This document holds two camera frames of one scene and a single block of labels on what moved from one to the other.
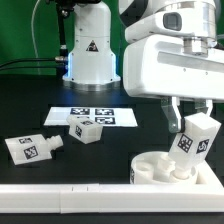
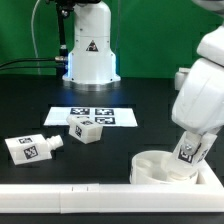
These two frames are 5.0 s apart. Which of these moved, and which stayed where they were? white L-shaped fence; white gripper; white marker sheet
Moved: white gripper
Stayed: white L-shaped fence; white marker sheet
